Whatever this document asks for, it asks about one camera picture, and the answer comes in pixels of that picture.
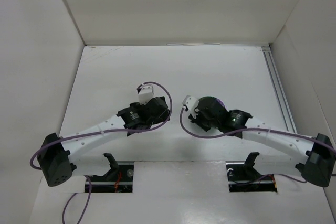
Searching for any purple curved lego brick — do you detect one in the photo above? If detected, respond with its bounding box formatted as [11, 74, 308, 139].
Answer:
[216, 99, 225, 108]

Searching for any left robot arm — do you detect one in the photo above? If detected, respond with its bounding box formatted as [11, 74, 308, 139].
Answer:
[61, 97, 171, 176]

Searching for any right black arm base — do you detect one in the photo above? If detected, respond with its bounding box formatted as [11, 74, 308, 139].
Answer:
[295, 133, 335, 187]

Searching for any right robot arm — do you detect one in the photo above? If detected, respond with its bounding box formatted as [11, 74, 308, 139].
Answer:
[183, 96, 313, 176]

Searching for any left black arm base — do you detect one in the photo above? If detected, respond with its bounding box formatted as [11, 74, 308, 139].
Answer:
[37, 143, 77, 187]

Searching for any teal round divided container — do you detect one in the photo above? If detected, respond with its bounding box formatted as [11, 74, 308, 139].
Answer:
[199, 96, 219, 104]

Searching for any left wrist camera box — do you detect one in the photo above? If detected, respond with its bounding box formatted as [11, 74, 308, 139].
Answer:
[137, 83, 154, 105]

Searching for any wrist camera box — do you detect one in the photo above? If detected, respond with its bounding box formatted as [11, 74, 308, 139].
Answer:
[137, 83, 154, 105]
[182, 95, 199, 119]

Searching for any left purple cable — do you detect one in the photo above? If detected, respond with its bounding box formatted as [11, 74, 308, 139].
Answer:
[29, 81, 173, 224]

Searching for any purple cable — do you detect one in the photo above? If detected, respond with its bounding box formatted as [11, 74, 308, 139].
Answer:
[180, 105, 336, 183]
[29, 81, 173, 224]

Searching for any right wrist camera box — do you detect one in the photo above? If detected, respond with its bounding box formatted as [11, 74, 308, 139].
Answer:
[182, 95, 199, 119]

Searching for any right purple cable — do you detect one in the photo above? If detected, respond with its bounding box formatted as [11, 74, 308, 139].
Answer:
[180, 105, 336, 183]

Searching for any aluminium rail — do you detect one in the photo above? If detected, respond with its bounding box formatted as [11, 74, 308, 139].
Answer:
[261, 46, 297, 133]

